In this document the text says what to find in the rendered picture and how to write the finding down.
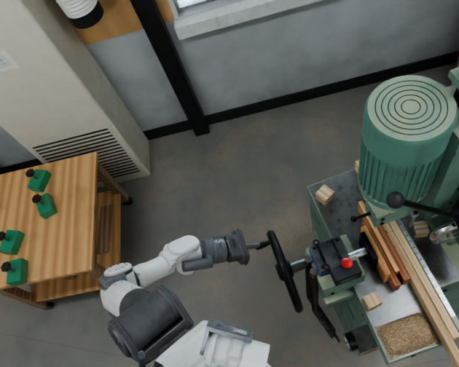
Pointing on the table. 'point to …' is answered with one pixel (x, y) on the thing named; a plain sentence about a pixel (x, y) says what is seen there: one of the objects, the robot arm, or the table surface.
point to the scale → (426, 269)
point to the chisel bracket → (381, 217)
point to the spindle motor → (404, 138)
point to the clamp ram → (366, 250)
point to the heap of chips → (406, 335)
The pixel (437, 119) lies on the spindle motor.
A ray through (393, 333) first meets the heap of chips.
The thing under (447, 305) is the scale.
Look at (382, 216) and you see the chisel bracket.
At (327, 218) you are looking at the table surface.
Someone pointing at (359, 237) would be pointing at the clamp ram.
